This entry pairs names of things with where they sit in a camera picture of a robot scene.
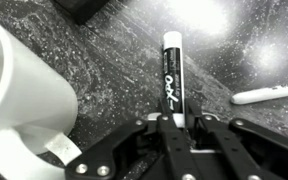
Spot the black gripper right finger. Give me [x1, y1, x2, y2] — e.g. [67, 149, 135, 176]
[185, 97, 288, 180]

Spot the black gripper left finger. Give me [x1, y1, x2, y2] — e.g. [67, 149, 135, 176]
[64, 97, 198, 180]

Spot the black Expo marker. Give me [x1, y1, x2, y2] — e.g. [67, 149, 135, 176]
[162, 30, 186, 130]

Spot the grey Sharpie marker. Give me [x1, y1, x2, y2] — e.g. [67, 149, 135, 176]
[230, 82, 288, 106]

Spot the white ceramic mug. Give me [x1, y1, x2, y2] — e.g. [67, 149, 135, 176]
[0, 13, 84, 180]

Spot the black whiteboard eraser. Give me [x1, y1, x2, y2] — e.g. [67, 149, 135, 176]
[51, 0, 112, 26]

